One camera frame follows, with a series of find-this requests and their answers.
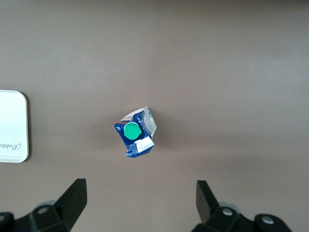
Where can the blue white milk carton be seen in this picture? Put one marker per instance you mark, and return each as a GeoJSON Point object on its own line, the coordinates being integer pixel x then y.
{"type": "Point", "coordinates": [131, 131]}

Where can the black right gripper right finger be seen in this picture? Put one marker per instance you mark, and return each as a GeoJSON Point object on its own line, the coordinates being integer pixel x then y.
{"type": "Point", "coordinates": [217, 220]}

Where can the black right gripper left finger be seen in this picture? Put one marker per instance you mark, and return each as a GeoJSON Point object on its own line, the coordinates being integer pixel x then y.
{"type": "Point", "coordinates": [62, 215]}

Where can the cream rabbit print tray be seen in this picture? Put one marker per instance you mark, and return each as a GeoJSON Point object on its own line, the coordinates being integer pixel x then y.
{"type": "Point", "coordinates": [12, 120]}

